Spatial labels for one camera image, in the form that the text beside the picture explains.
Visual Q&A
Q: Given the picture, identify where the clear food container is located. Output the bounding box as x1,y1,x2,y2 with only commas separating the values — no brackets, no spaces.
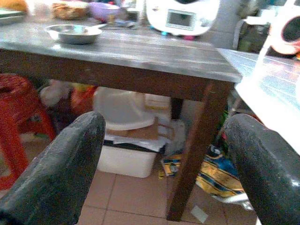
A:
51,1,90,21

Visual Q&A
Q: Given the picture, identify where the white paper scrap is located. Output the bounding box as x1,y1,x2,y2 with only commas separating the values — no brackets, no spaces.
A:
190,205,209,224

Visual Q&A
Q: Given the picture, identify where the white plastic lid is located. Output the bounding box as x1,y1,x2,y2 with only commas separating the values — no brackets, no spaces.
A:
93,88,155,131

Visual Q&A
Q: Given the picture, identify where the yellow and blue bag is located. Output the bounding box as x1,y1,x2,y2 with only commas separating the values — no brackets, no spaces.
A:
159,145,246,199

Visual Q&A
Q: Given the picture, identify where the white plastic box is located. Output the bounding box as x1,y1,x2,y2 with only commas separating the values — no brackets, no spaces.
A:
97,144,157,179

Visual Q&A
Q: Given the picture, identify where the white kitchen appliance with display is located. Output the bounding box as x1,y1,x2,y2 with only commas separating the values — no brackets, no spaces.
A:
145,0,221,37

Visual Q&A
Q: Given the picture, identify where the orange bread bun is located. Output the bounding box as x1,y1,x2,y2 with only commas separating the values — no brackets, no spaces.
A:
0,0,28,12

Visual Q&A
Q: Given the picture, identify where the pale green cutting board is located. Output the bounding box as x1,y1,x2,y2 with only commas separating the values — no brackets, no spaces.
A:
0,8,26,25

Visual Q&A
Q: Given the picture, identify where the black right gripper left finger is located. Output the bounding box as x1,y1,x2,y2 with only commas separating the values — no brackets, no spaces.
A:
0,111,106,225

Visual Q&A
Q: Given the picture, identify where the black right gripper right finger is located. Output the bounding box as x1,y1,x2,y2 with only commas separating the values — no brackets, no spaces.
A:
225,114,300,225

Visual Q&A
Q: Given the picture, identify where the orange plastic bag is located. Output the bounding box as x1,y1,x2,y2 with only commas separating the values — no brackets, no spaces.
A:
70,84,98,115

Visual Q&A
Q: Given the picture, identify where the dark wooden table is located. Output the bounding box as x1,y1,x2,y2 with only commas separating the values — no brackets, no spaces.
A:
0,17,243,222

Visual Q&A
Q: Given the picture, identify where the brown cardboard piece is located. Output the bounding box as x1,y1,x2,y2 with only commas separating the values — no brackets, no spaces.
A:
106,118,160,141

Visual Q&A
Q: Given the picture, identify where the red plastic stool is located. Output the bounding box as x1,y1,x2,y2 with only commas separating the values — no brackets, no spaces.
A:
0,74,57,190

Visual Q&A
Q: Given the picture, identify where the pink round roll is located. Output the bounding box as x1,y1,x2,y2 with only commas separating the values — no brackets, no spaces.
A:
269,7,300,56

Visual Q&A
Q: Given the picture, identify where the tall clear plastic container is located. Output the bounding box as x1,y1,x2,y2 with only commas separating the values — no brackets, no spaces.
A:
24,0,53,22

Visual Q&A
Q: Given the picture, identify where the purple plastic bowl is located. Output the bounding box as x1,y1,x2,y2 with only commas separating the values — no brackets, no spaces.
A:
88,2,121,22

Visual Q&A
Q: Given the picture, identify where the round metal plate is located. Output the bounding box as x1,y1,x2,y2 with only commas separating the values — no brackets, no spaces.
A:
44,24,103,45

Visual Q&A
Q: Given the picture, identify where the white plastic bag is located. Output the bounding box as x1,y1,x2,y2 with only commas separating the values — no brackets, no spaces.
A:
39,81,73,107

